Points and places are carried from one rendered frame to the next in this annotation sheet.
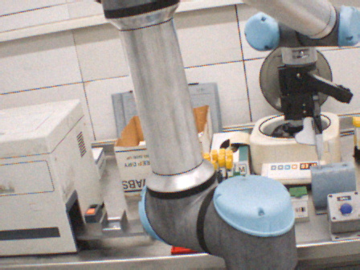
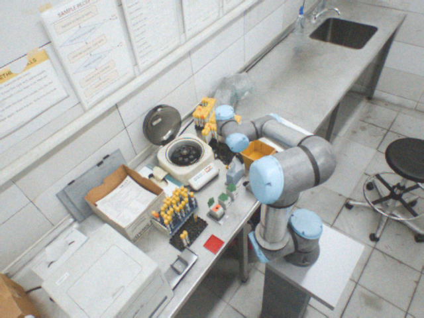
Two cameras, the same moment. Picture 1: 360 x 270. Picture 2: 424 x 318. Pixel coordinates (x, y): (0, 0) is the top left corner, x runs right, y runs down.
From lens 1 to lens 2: 1.11 m
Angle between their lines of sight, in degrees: 54
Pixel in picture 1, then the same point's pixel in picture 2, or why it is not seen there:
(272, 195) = (315, 217)
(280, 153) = (195, 171)
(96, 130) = (52, 220)
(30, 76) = not seen: outside the picture
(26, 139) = (148, 277)
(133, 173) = (136, 230)
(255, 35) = (238, 147)
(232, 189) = (301, 225)
